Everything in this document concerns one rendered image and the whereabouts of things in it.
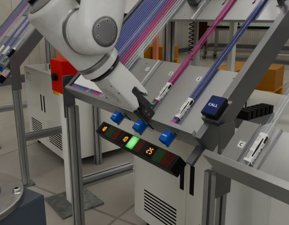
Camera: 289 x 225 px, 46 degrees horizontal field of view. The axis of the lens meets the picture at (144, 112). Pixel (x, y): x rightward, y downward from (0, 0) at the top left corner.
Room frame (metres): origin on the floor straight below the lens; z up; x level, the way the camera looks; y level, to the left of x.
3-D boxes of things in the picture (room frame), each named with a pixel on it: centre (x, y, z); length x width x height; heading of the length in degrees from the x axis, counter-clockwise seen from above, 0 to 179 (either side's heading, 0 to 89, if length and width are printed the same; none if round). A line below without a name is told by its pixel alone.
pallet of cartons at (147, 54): (7.11, -0.14, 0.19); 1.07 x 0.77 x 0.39; 147
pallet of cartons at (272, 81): (4.12, -1.25, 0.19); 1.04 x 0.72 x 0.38; 148
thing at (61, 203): (1.65, 0.39, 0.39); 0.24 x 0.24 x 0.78; 37
